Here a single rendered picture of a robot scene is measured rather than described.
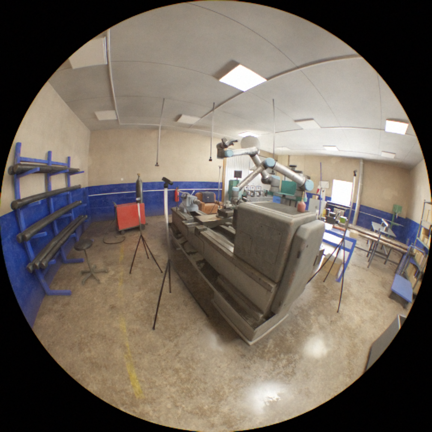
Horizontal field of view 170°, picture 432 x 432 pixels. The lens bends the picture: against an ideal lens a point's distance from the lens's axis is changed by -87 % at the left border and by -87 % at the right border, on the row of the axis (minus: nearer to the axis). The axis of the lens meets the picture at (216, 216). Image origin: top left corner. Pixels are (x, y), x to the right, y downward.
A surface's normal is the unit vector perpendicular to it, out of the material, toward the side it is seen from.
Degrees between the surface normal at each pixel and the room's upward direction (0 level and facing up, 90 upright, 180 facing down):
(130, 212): 90
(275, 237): 90
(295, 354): 0
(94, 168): 90
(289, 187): 90
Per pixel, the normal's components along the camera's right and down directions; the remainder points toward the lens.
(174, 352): 0.05, -0.96
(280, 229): -0.86, 0.09
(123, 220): 0.77, 0.20
